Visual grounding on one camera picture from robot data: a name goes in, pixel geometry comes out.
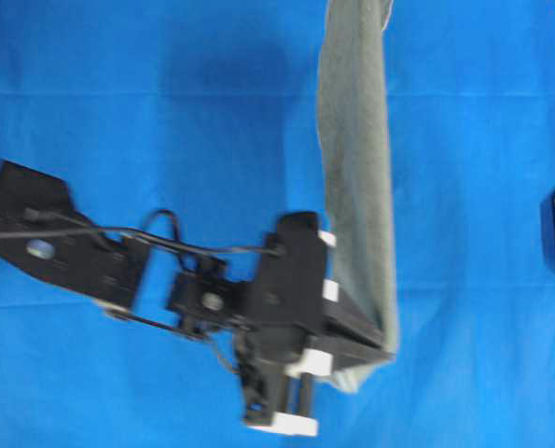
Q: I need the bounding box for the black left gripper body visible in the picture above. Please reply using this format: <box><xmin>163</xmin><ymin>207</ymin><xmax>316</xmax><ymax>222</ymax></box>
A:
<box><xmin>237</xmin><ymin>212</ymin><xmax>337</xmax><ymax>437</ymax></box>

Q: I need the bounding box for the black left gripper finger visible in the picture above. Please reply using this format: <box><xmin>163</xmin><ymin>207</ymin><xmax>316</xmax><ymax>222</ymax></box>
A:
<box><xmin>323</xmin><ymin>289</ymin><xmax>383</xmax><ymax>348</ymax></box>
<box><xmin>326</xmin><ymin>337</ymin><xmax>394</xmax><ymax>372</ymax></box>

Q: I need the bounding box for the large grey towel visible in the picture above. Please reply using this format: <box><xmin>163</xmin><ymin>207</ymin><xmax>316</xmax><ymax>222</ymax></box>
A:
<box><xmin>317</xmin><ymin>1</ymin><xmax>399</xmax><ymax>393</ymax></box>

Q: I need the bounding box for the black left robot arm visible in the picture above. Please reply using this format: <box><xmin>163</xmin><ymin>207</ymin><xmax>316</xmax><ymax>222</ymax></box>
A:
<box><xmin>0</xmin><ymin>161</ymin><xmax>388</xmax><ymax>436</ymax></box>

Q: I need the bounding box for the blue table cloth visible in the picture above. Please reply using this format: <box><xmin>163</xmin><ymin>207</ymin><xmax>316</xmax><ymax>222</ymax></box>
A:
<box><xmin>0</xmin><ymin>1</ymin><xmax>555</xmax><ymax>447</ymax></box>

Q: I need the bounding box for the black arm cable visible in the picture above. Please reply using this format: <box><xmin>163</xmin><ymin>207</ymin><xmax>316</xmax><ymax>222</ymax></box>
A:
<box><xmin>0</xmin><ymin>208</ymin><xmax>287</xmax><ymax>262</ymax></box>

